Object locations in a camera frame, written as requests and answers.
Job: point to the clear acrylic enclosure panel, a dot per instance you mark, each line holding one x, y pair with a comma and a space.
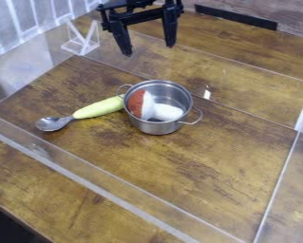
168, 217

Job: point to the spoon with yellow-green handle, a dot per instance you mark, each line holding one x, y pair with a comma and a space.
94, 110

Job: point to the clear acrylic stand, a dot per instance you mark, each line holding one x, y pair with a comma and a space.
79, 44

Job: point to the red and white plush mushroom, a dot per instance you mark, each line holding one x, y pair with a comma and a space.
146, 109

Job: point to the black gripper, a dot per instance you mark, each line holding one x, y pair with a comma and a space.
122, 13

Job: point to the silver metal pot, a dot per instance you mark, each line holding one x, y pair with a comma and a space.
168, 93

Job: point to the black baseboard strip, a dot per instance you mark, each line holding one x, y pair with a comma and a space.
237, 17

